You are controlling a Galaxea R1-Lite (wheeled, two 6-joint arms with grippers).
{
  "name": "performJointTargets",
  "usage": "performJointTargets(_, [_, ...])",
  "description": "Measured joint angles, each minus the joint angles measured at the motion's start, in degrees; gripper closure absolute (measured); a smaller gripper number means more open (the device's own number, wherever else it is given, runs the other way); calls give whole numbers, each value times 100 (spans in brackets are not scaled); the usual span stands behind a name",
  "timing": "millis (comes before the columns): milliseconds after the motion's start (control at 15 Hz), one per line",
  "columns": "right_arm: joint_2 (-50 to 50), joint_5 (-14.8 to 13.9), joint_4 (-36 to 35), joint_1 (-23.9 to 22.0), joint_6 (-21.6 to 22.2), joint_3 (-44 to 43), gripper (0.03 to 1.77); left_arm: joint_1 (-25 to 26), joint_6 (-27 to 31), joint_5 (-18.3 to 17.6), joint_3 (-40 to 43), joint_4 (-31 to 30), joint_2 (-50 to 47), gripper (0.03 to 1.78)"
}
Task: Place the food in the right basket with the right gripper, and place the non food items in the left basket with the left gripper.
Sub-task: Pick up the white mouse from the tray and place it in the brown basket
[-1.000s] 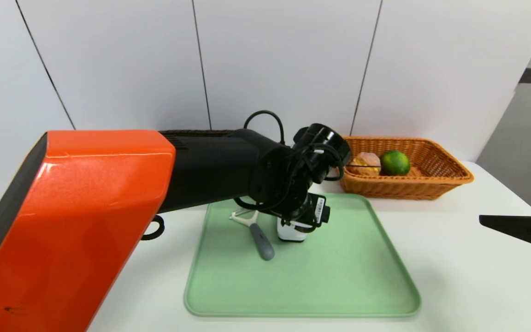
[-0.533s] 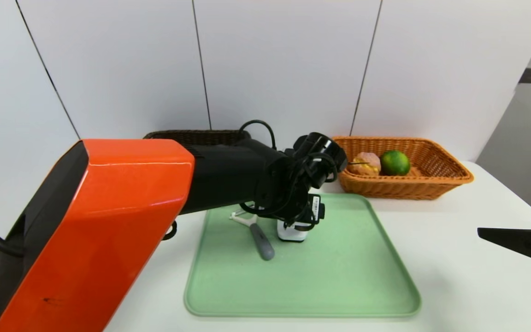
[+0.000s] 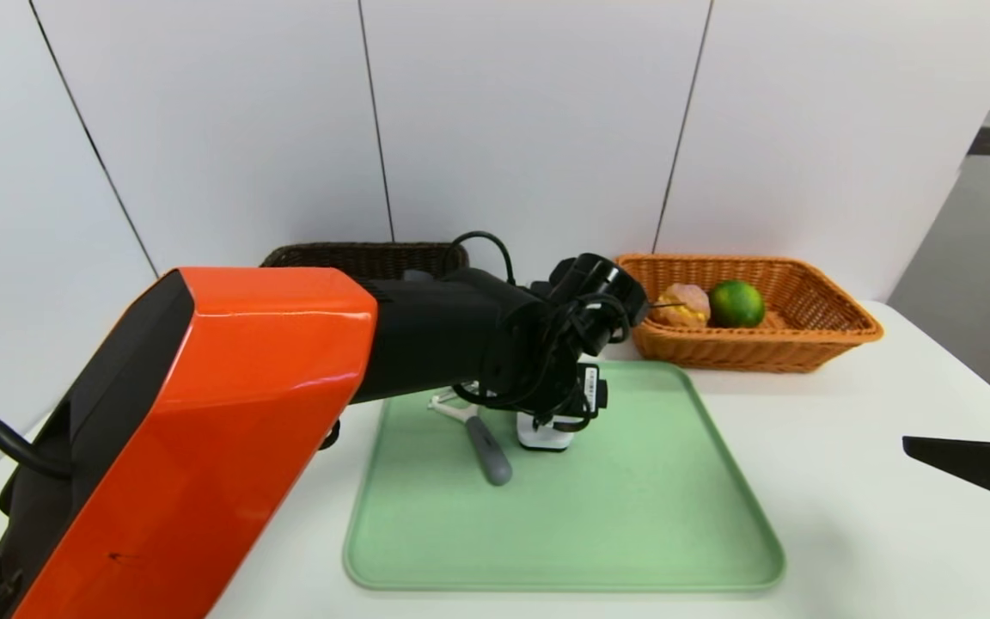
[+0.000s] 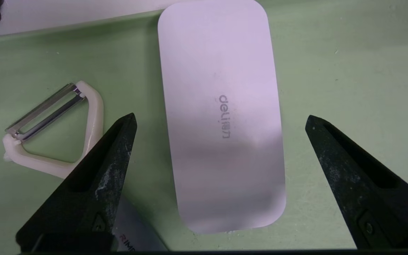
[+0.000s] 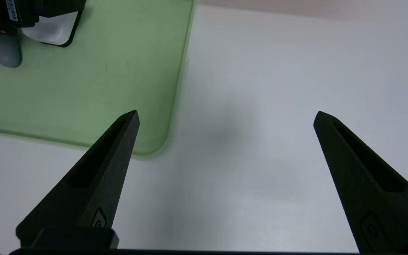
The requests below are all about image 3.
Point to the dark wall bracket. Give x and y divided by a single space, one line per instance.
986 142

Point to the light green plastic tray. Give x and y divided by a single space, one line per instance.
632 516

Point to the green lime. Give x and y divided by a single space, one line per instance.
737 303

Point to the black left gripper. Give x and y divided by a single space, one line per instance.
588 392

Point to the dark brown wicker basket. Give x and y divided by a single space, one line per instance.
357 256

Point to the pink and yellow bread bun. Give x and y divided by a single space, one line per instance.
684 305

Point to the orange and black left arm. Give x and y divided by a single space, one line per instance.
229 413

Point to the orange wicker basket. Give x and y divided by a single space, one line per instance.
761 348

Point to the white rectangular plastic case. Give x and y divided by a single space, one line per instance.
546 438

